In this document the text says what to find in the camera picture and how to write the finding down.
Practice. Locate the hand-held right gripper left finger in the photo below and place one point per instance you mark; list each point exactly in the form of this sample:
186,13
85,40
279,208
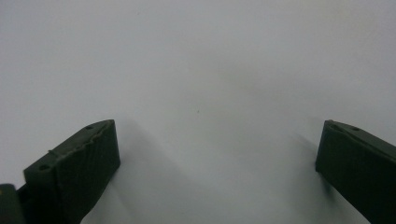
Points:
77,171

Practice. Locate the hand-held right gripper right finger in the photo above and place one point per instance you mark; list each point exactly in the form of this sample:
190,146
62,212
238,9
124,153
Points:
358,165

